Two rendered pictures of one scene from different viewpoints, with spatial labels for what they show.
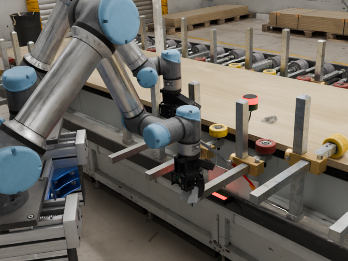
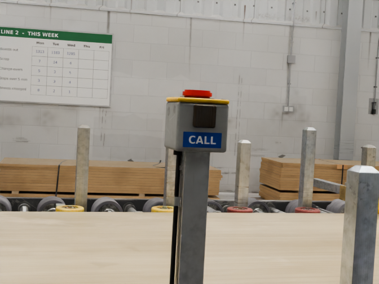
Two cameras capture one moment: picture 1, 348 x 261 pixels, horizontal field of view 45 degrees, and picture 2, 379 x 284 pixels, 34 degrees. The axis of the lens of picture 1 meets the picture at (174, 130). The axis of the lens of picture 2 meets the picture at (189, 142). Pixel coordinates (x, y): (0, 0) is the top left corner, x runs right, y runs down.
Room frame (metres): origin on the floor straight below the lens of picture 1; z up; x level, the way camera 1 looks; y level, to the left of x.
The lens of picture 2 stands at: (1.67, 1.00, 1.21)
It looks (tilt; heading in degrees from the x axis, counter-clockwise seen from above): 3 degrees down; 296
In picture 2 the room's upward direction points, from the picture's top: 3 degrees clockwise
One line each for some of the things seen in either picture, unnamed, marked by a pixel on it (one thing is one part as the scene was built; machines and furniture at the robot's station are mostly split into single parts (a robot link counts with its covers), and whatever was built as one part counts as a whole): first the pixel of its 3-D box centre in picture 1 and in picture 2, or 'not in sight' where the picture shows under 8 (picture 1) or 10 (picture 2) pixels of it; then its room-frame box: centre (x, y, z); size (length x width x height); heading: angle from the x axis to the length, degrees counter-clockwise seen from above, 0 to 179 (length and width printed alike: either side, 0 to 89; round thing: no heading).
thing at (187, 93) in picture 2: not in sight; (197, 96); (2.03, 0.25, 1.22); 0.04 x 0.04 x 0.02
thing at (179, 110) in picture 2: not in sight; (195, 126); (2.03, 0.25, 1.18); 0.07 x 0.07 x 0.08; 42
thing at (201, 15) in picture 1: (202, 14); not in sight; (10.16, -0.84, 0.23); 2.41 x 0.77 x 0.17; 129
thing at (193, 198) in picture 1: (192, 198); not in sight; (1.20, -0.05, 0.86); 0.06 x 0.03 x 0.09; 132
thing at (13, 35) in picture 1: (19, 65); not in sight; (2.96, 1.08, 0.94); 0.03 x 0.03 x 0.48; 42
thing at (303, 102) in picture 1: (299, 160); not in sight; (1.28, -0.43, 0.94); 0.03 x 0.03 x 0.48; 42
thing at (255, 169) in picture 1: (246, 163); not in sight; (1.45, -0.28, 0.85); 0.13 x 0.06 x 0.05; 42
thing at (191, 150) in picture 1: (189, 146); not in sight; (1.22, -0.05, 1.04); 0.08 x 0.08 x 0.05
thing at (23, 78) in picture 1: (22, 87); not in sight; (1.46, 0.54, 1.21); 0.13 x 0.12 x 0.14; 4
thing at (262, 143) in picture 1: (265, 154); not in sight; (1.51, -0.36, 0.85); 0.08 x 0.08 x 0.11
